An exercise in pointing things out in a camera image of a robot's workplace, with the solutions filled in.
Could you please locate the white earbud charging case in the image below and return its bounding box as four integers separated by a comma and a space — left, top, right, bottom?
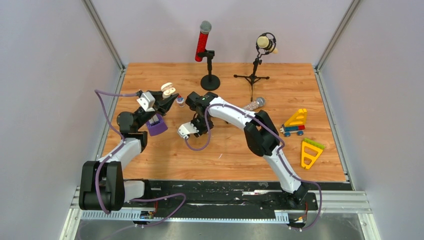
161, 82, 176, 98

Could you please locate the silver glitter microphone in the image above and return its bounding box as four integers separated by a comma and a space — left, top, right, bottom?
243, 97, 266, 111

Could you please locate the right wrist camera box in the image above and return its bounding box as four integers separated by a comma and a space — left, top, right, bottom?
177, 122, 199, 140

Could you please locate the blue toy car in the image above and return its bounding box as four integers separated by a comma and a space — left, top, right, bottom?
280, 124, 305, 138

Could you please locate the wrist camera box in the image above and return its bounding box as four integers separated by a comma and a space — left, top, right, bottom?
177, 122, 199, 140
136, 91, 156, 112

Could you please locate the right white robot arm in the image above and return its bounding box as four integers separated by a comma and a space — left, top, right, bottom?
178, 92, 308, 209

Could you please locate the beige condenser microphone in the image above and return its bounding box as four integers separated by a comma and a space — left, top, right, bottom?
256, 32, 279, 56

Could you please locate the black tripod mic stand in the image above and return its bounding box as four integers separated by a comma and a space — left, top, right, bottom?
233, 53, 270, 102

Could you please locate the yellow plastic triangle toy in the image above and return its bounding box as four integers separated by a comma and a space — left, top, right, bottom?
300, 140, 324, 170

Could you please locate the purple metronome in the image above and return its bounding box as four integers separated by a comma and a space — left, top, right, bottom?
146, 114, 168, 137

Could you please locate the green brick on triangle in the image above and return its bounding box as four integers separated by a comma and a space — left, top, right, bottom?
303, 137, 326, 150

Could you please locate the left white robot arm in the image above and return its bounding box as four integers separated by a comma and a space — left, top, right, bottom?
78, 90, 179, 214

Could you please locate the red glitter microphone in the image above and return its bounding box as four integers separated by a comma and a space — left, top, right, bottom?
194, 20, 212, 62

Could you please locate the small clown figurine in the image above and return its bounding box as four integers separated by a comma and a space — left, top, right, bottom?
176, 95, 185, 108

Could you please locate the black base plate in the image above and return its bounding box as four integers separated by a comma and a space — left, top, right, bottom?
105, 180, 323, 219

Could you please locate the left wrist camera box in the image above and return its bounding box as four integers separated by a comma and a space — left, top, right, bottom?
136, 91, 156, 112

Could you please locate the yellow stacking toy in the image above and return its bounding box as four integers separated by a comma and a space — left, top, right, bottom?
283, 108, 308, 128

